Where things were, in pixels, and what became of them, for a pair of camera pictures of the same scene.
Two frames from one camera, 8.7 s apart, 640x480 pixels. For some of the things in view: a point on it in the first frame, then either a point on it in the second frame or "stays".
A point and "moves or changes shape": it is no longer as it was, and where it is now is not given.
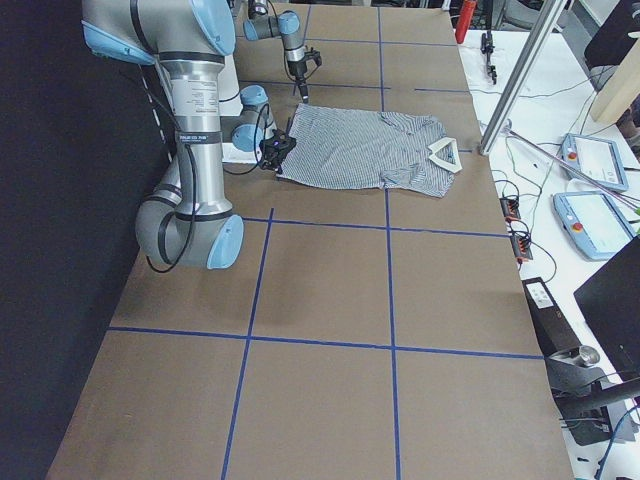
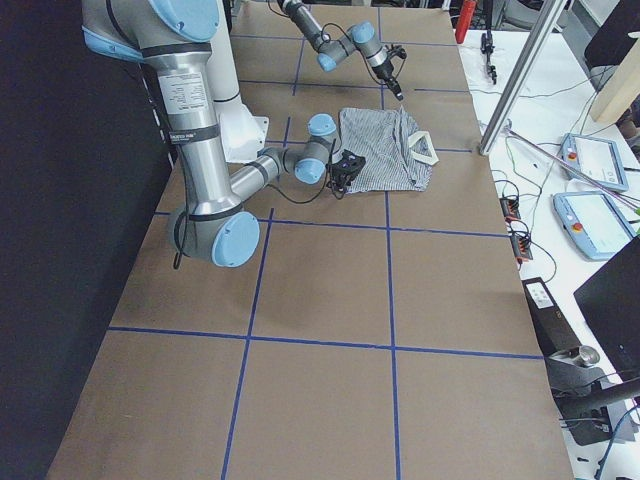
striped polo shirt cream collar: (365, 149) moves or changes shape
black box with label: (554, 331) stays
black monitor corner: (610, 300) stays
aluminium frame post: (522, 74) stays
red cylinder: (464, 20) stays
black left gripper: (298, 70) → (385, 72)
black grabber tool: (487, 47) stays
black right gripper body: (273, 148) → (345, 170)
